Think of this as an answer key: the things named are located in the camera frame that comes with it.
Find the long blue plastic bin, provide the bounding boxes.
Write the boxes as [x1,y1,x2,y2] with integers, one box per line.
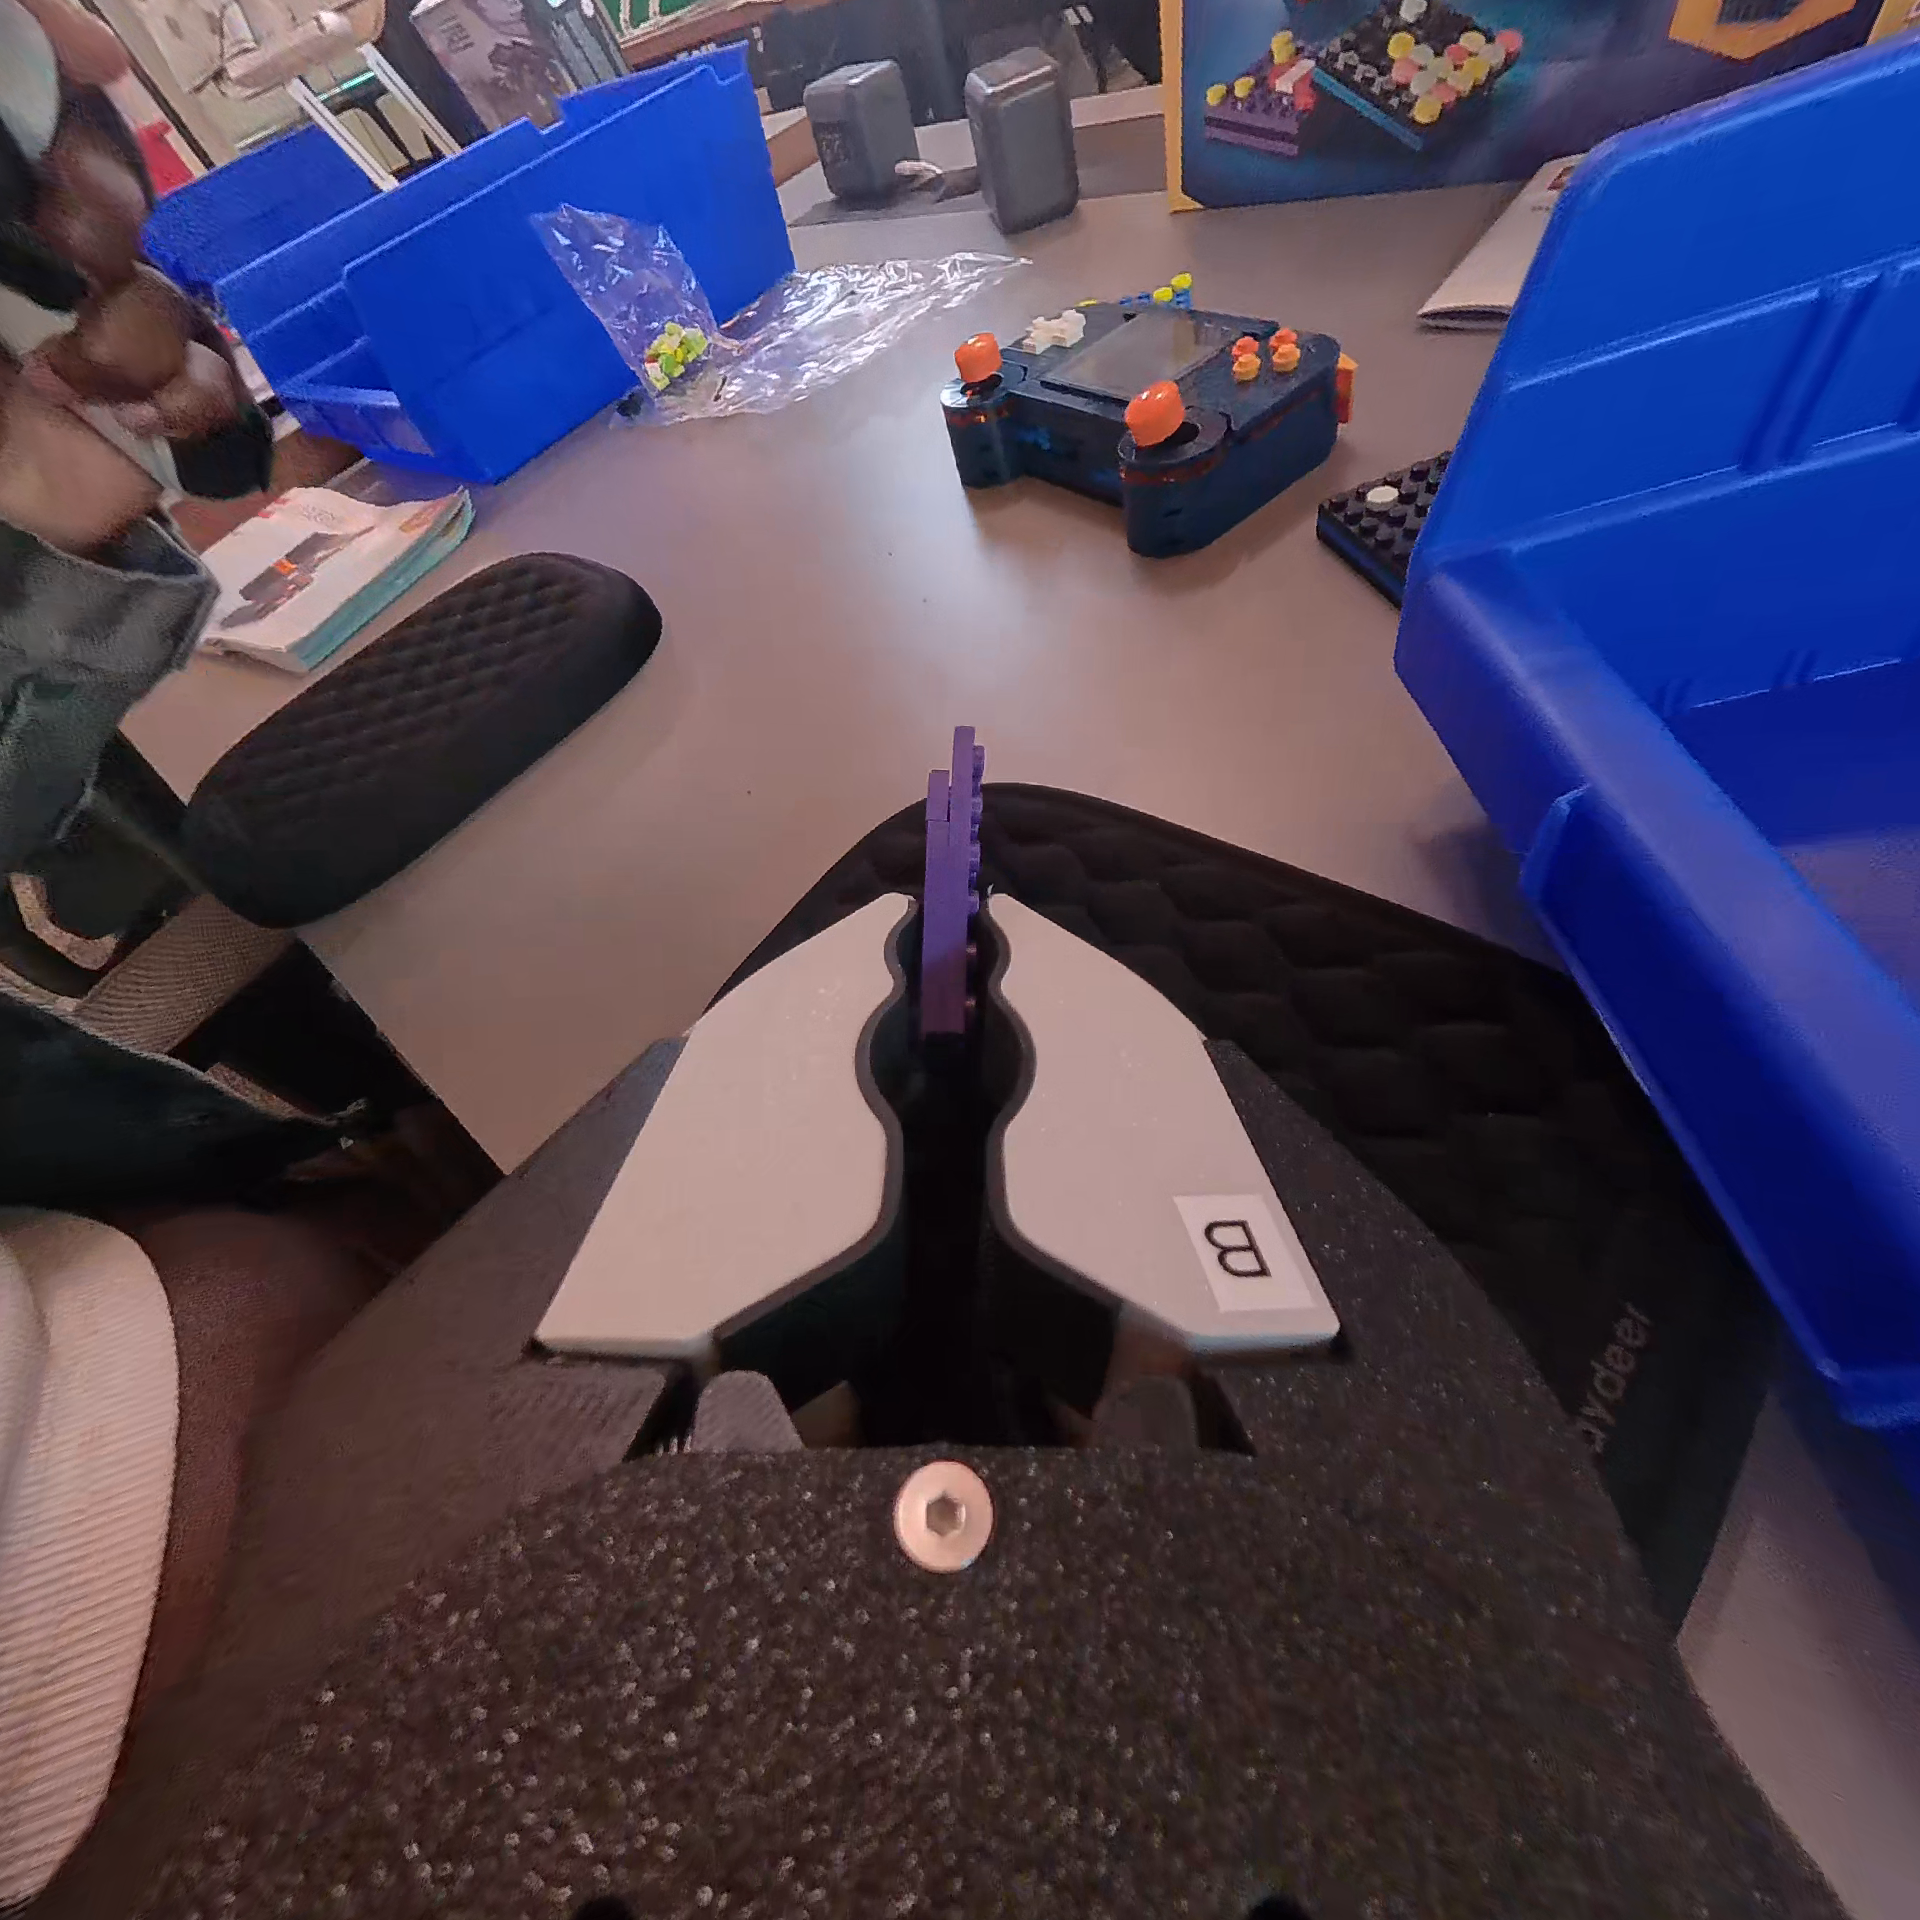
[218,41,799,488]
[139,137,384,301]

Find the black plate with coloured studs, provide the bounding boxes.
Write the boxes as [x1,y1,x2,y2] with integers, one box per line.
[1315,449,1457,608]

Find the blue brick game console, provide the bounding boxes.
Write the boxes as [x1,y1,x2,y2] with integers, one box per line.
[939,274,1360,561]

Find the black mouse wrist rest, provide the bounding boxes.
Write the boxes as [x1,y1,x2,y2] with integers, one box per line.
[719,779,1777,1642]

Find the clear bag with green pieces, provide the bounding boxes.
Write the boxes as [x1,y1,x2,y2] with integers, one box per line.
[529,202,724,405]

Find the flat clear plastic bag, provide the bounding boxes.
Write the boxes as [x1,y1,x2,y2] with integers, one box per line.
[615,251,1033,431]

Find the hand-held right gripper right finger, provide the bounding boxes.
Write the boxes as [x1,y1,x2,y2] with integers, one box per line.
[983,891,1342,1364]

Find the white instruction booklet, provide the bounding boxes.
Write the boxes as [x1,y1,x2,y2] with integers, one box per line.
[1415,152,1596,333]

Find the teal-edged instruction booklet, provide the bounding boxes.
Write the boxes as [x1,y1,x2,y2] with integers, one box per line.
[200,485,479,674]

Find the large purple brick plate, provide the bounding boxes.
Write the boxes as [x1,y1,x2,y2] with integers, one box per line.
[919,728,995,1040]

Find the person's printed white shirt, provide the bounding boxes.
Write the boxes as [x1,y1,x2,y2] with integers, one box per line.
[0,1212,186,1913]

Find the long black wrist rest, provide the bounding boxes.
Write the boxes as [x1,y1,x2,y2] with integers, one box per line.
[183,552,665,930]

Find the dark grey cube charger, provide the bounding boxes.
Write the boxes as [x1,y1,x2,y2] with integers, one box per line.
[800,58,923,211]
[963,47,1083,235]

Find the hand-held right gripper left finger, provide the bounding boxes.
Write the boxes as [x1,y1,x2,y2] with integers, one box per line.
[536,891,921,1368]

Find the person's brown trousers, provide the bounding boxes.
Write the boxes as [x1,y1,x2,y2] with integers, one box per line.
[136,1140,505,1713]

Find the blue and yellow toy box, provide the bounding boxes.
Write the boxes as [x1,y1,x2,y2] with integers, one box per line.
[1167,0,1920,215]

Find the person's left hand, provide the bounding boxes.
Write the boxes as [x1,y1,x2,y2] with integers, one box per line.
[0,141,262,553]

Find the grey printed toy box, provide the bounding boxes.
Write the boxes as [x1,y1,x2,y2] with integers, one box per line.
[407,0,529,136]

